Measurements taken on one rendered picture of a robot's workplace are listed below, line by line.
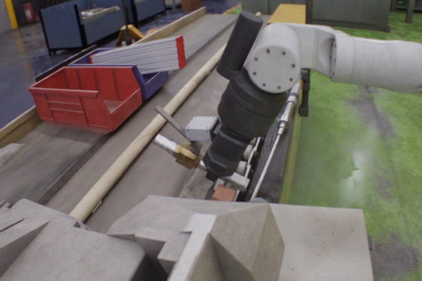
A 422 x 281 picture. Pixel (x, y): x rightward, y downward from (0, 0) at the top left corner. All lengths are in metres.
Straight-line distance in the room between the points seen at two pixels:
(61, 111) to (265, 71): 0.75
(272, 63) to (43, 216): 0.35
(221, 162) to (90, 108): 0.53
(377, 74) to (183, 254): 0.31
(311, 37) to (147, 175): 0.48
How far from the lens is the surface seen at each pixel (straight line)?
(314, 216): 0.54
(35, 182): 0.83
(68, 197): 0.73
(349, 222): 0.55
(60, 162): 0.87
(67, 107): 0.96
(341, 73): 0.40
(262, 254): 0.31
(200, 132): 0.50
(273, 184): 0.63
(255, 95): 0.40
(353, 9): 5.73
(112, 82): 1.03
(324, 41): 0.44
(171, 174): 0.71
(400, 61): 0.41
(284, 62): 0.36
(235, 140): 0.45
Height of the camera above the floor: 1.20
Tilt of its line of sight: 31 degrees down
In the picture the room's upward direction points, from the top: 5 degrees counter-clockwise
